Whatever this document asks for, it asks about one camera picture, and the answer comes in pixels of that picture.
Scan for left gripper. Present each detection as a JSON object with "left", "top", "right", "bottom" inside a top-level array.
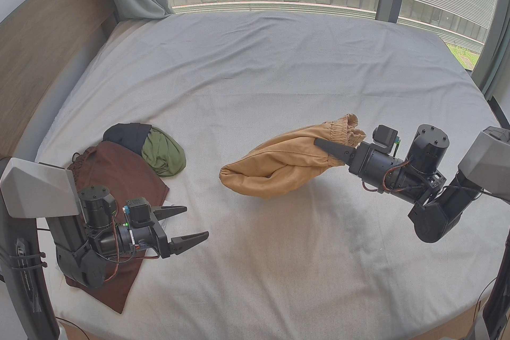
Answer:
[{"left": 117, "top": 205, "right": 210, "bottom": 260}]

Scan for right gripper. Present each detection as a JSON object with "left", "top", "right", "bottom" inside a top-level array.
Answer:
[{"left": 313, "top": 138, "right": 403, "bottom": 194}]

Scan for tan shorts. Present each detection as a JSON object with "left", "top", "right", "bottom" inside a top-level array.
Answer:
[{"left": 219, "top": 113, "right": 367, "bottom": 200}]

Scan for brown shorts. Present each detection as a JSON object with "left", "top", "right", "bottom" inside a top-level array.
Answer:
[{"left": 64, "top": 141, "right": 170, "bottom": 315}]

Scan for green garment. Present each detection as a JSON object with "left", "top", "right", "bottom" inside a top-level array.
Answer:
[{"left": 141, "top": 126, "right": 187, "bottom": 177}]

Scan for black garment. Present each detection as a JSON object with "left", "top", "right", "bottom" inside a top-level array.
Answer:
[{"left": 103, "top": 123, "right": 153, "bottom": 156}]

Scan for bed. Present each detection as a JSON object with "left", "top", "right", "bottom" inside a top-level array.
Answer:
[{"left": 0, "top": 0, "right": 510, "bottom": 340}]

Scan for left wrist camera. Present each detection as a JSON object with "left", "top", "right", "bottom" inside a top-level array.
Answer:
[{"left": 123, "top": 197, "right": 153, "bottom": 228}]

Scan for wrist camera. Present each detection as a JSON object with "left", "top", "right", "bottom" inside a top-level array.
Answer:
[
  {"left": 123, "top": 197, "right": 153, "bottom": 228},
  {"left": 372, "top": 125, "right": 400, "bottom": 154}
]

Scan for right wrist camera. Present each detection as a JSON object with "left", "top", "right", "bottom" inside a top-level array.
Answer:
[{"left": 372, "top": 125, "right": 400, "bottom": 154}]

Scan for black cable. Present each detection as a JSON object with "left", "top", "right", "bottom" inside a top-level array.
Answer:
[
  {"left": 57, "top": 315, "right": 93, "bottom": 336},
  {"left": 476, "top": 278, "right": 499, "bottom": 331}
]

